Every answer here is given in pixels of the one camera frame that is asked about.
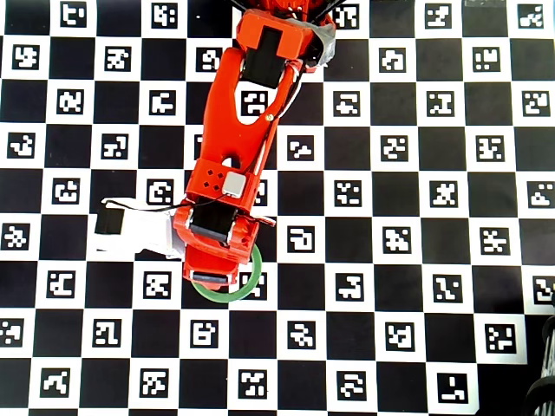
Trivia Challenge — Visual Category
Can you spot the small grey square module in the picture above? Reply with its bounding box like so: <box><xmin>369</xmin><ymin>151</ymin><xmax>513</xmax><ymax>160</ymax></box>
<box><xmin>222</xmin><ymin>172</ymin><xmax>249</xmax><ymax>198</ymax></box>

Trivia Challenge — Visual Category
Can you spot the thin black camera cable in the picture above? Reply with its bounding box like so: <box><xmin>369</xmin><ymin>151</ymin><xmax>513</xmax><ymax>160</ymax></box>
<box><xmin>101</xmin><ymin>193</ymin><xmax>230</xmax><ymax>214</ymax></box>

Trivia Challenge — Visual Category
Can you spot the grey tape wrap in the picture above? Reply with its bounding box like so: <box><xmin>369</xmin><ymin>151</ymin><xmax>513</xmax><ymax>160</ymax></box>
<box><xmin>310</xmin><ymin>20</ymin><xmax>338</xmax><ymax>67</ymax></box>

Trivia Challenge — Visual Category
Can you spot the orange-red gripper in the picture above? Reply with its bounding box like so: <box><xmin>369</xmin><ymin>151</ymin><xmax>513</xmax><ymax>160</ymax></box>
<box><xmin>172</xmin><ymin>201</ymin><xmax>278</xmax><ymax>295</ymax></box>

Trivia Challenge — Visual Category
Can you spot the orange-red robot base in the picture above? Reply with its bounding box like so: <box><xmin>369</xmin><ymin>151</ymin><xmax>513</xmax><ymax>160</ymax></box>
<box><xmin>233</xmin><ymin>0</ymin><xmax>343</xmax><ymax>73</ymax></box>

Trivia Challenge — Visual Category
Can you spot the black white marker mat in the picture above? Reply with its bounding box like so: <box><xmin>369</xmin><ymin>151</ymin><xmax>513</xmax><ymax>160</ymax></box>
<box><xmin>0</xmin><ymin>0</ymin><xmax>555</xmax><ymax>416</ymax></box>

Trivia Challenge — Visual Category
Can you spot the green ring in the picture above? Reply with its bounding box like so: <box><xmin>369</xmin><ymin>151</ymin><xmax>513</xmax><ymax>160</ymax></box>
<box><xmin>190</xmin><ymin>244</ymin><xmax>264</xmax><ymax>303</ymax></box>

